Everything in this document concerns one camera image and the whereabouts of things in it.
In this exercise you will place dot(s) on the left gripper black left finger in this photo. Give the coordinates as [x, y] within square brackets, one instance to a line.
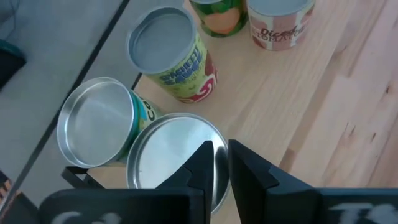
[196, 174]

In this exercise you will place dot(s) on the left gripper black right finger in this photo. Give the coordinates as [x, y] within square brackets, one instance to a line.
[258, 193]

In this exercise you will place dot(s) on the tin can with yellow label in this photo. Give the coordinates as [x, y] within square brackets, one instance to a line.
[161, 149]

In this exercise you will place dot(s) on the teal corn can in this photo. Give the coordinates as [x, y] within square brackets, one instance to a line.
[93, 124]

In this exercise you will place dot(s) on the yellow-green spaghetti sauce can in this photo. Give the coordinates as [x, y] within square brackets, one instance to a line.
[161, 40]

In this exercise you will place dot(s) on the green can with orange picture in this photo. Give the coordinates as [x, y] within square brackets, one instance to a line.
[222, 18]

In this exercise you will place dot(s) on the red-white diced tomatoes can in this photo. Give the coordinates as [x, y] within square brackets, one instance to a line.
[280, 31]

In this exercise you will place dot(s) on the wooden shelf with black legs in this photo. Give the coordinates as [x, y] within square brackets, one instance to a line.
[248, 93]

